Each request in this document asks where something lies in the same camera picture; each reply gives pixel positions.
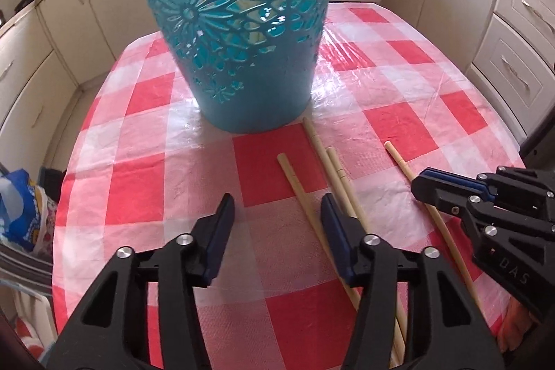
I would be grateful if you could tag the person's right hand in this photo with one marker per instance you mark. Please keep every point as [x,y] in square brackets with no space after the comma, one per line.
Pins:
[516,326]

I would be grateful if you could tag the blue plastic cutout basket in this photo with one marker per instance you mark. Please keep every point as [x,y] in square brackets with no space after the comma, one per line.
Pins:
[243,101]

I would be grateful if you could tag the light bamboo chopstick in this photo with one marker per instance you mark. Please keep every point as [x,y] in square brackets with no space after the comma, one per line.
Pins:
[318,144]
[340,175]
[299,188]
[399,159]

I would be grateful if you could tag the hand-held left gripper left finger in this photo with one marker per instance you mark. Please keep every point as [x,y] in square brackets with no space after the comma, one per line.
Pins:
[217,240]

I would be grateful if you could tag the red white checked tablecloth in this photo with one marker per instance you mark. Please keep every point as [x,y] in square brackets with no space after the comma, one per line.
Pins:
[173,162]

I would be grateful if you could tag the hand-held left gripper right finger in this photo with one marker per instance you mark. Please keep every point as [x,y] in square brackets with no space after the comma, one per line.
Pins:
[338,240]

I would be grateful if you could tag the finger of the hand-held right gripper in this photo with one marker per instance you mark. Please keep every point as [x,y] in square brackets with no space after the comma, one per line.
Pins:
[442,196]
[520,192]

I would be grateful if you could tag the blue printed bag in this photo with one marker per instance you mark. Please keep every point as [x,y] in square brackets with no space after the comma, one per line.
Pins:
[21,214]

